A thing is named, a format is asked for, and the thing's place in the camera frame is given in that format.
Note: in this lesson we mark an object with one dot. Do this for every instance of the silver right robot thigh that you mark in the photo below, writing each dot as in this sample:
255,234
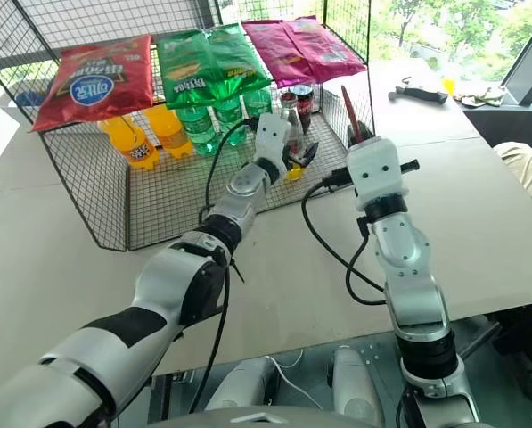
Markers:
354,388

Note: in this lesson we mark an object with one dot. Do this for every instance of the pale work gloves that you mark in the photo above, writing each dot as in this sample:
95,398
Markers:
479,99

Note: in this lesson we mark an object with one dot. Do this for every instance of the green chips bag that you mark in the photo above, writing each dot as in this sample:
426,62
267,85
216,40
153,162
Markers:
234,58
185,71

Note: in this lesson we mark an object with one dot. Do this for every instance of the silver robot thigh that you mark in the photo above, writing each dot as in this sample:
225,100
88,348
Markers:
243,388
354,388

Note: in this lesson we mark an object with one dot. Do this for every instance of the grey monitor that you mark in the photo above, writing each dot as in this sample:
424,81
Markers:
530,71

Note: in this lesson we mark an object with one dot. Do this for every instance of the dark cola bottle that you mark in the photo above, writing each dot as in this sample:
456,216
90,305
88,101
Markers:
303,107

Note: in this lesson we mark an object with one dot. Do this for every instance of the white bin blue contents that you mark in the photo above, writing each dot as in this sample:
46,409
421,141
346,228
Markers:
27,99

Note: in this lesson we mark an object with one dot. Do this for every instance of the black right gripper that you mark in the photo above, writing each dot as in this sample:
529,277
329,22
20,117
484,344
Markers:
410,166

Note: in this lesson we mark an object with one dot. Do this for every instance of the person leg beige trousers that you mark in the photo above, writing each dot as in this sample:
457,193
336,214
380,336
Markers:
528,174

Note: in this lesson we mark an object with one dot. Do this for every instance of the clear glass bottle red label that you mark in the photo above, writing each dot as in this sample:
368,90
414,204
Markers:
290,118

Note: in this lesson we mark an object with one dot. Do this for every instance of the orange soda bottle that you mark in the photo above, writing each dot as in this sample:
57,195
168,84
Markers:
167,129
132,142

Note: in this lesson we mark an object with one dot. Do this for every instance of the small yellow cap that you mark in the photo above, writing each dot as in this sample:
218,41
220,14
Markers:
294,174

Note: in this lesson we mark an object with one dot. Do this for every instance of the silver left robot thigh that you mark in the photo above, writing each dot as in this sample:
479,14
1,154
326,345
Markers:
243,388

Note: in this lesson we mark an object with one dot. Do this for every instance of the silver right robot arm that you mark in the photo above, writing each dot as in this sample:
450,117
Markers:
408,285

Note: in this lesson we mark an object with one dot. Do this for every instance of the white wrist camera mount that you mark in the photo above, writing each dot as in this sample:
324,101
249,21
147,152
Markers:
272,134
377,169

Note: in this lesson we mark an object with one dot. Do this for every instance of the small yellow object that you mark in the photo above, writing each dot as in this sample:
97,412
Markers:
447,84

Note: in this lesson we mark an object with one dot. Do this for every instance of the red chips bag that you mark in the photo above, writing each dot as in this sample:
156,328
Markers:
92,84

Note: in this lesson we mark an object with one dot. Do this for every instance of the grey robot torso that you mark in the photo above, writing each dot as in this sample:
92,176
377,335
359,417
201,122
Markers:
256,421

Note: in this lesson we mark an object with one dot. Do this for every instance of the magenta chips bag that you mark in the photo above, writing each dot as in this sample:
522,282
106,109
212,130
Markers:
323,49
270,49

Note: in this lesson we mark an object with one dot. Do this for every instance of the green soda bottle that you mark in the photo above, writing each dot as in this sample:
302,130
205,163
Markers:
196,129
259,104
230,117

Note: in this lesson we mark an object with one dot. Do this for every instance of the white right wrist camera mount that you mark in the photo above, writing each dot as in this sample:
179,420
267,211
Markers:
377,169

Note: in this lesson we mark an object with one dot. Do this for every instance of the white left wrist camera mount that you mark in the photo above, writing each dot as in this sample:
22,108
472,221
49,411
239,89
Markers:
272,134

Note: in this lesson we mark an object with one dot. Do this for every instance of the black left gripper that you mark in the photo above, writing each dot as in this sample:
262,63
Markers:
288,158

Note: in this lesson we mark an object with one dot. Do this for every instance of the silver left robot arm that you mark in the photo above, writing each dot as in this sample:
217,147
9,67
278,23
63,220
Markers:
167,285

